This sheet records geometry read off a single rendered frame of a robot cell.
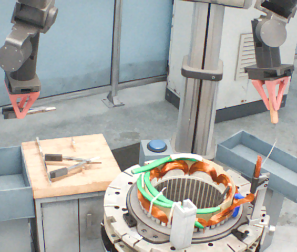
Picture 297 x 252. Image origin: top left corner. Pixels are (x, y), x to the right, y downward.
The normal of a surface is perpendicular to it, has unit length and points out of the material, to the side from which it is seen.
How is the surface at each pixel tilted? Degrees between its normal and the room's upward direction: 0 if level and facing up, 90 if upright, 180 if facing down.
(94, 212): 90
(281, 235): 0
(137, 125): 0
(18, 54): 90
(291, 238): 0
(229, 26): 90
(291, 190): 90
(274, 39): 74
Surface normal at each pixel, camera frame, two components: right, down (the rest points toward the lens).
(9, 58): -0.14, 0.49
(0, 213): 0.32, 0.50
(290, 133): 0.07, -0.86
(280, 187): -0.70, 0.33
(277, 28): -0.03, 0.25
